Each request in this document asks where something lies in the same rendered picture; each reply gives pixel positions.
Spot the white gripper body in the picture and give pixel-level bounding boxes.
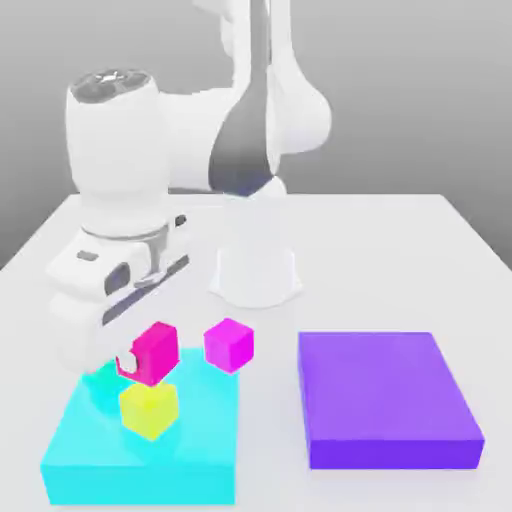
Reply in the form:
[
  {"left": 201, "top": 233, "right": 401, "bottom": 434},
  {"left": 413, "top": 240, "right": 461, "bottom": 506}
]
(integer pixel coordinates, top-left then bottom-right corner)
[{"left": 49, "top": 254, "right": 193, "bottom": 375}]

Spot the small pink cube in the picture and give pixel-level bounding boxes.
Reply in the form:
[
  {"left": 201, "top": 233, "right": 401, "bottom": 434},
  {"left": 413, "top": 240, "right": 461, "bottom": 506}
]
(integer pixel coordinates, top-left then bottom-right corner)
[{"left": 115, "top": 320, "right": 180, "bottom": 388}]

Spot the small yellow cube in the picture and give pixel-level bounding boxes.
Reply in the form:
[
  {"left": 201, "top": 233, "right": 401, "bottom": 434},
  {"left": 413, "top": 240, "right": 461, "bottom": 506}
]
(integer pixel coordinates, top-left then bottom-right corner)
[{"left": 118, "top": 381, "right": 180, "bottom": 442}]

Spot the small magenta cube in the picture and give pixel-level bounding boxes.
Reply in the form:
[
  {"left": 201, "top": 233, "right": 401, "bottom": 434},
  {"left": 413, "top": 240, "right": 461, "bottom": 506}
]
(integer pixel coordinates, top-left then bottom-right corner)
[{"left": 202, "top": 317, "right": 256, "bottom": 376}]

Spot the large cyan box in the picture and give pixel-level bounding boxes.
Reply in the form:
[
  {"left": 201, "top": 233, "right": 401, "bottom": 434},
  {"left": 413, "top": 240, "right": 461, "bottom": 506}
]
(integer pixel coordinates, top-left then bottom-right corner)
[{"left": 39, "top": 345, "right": 242, "bottom": 508}]

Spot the large purple box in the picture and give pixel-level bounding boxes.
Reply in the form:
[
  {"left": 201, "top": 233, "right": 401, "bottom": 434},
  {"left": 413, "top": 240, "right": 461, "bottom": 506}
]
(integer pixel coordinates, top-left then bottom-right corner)
[{"left": 297, "top": 330, "right": 486, "bottom": 472}]

